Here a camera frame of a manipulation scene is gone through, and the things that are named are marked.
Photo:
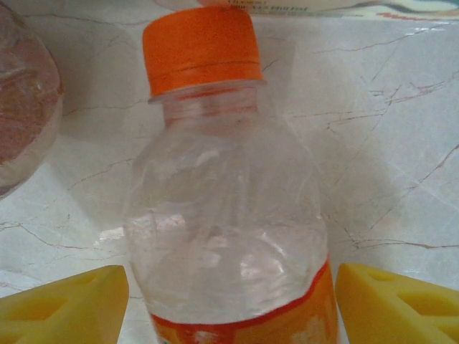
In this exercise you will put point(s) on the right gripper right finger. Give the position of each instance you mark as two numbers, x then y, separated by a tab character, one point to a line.
394	311

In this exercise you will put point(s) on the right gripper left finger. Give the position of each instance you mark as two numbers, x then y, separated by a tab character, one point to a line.
54	311

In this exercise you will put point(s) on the orange label bottle orange cap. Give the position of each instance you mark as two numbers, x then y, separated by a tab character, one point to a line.
229	215

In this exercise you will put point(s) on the clear bottle green cap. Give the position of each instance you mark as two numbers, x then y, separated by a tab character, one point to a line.
25	107

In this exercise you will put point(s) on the blue label bottle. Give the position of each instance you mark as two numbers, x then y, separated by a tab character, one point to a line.
287	7

